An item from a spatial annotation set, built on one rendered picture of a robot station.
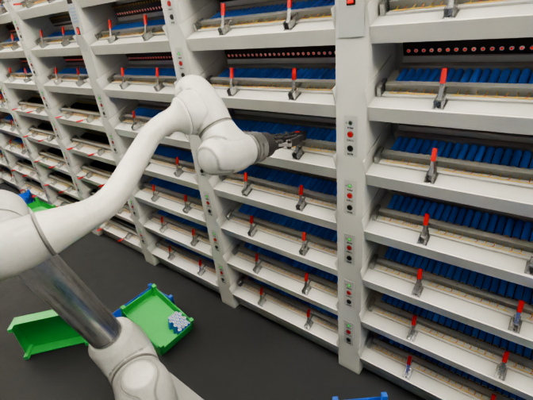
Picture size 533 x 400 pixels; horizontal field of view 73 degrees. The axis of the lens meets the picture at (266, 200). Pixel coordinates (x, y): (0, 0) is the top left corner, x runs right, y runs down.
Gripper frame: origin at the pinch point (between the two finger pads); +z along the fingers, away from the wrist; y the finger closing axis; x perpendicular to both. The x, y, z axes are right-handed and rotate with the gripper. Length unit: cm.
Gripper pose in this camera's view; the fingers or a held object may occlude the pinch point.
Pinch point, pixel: (297, 136)
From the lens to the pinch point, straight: 123.1
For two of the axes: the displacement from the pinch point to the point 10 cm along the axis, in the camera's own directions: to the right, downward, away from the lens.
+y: 7.8, 2.1, -5.9
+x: -0.1, -9.4, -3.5
